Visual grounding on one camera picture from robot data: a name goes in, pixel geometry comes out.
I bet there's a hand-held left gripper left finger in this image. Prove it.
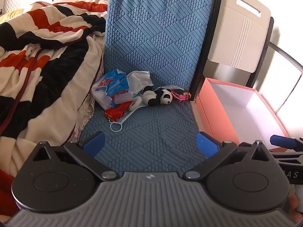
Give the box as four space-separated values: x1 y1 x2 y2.
32 131 120 181

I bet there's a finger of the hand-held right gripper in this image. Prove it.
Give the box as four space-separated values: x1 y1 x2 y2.
270 134 303 150

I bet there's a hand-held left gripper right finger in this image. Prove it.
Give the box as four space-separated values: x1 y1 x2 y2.
185 131 271 181

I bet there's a red packet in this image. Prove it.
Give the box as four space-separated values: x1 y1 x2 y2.
105 101 133 121

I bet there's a pink cardboard box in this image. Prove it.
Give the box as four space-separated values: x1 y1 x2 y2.
196 78 290 150

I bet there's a blue face mask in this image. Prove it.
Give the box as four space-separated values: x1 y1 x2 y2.
109 95 148 133

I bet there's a pink doll toy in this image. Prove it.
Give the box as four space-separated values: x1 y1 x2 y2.
172 87 191 103

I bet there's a black white panda plush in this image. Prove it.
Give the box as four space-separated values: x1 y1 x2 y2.
129 86 174 111

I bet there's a blue plastic snack bag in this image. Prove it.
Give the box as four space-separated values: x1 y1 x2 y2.
92 69 133 110

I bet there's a white tissue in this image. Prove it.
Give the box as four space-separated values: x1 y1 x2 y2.
127 70 154 94

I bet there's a person's right hand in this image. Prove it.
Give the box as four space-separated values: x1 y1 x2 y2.
287 190 301 220

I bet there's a floral bedsheet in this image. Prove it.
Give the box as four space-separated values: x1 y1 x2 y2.
73 34 106 145

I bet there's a red black white striped blanket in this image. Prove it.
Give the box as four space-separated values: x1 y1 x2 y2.
0 0 110 215

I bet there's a white plastic panel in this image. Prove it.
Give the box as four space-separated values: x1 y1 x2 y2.
207 0 271 72

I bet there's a blue textured chair cushion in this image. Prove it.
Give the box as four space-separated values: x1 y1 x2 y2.
79 0 215 171

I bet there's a yellow pillow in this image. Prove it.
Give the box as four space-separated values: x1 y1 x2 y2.
0 9 25 24

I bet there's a black chair frame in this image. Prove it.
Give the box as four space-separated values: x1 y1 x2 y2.
189 0 275 101

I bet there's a dark metal rail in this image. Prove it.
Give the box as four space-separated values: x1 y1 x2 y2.
267 41 303 72

